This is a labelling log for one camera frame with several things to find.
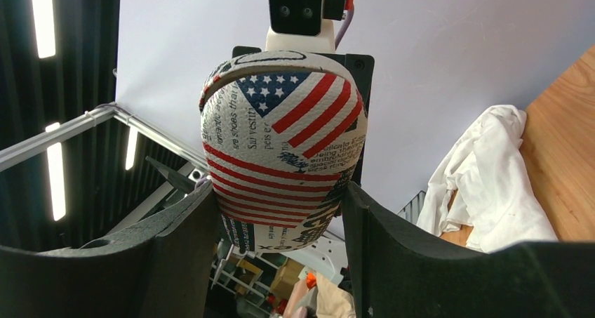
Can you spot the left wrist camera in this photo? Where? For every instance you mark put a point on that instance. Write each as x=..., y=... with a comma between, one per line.
x=315, y=26

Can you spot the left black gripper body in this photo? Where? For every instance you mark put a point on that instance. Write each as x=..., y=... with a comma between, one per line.
x=360, y=67

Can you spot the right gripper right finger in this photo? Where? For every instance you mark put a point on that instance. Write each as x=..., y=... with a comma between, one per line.
x=399, y=270

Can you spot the white crumpled cloth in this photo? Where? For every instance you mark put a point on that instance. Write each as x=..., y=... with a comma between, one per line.
x=483, y=183

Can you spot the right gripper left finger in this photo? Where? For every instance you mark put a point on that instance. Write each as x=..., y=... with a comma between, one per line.
x=158, y=267

